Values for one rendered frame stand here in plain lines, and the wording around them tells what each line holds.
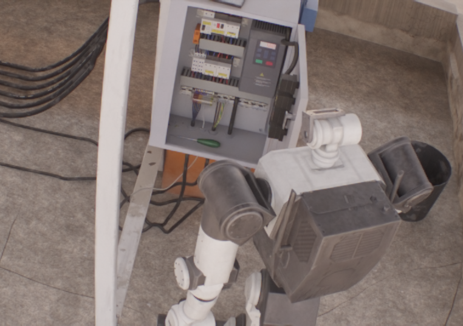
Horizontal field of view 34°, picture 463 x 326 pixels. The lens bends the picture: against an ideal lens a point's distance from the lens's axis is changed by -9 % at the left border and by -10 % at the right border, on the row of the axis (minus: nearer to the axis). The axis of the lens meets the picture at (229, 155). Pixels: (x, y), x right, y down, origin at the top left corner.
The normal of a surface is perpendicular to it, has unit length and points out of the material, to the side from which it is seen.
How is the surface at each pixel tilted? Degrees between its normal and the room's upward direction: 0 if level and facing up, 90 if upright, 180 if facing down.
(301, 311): 46
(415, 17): 90
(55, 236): 0
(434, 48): 90
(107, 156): 81
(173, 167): 90
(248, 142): 0
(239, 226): 91
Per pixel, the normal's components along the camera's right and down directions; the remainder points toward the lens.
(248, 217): 0.35, 0.66
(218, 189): -0.49, -0.48
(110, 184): -0.11, 0.48
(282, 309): 0.09, -0.07
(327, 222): 0.16, -0.74
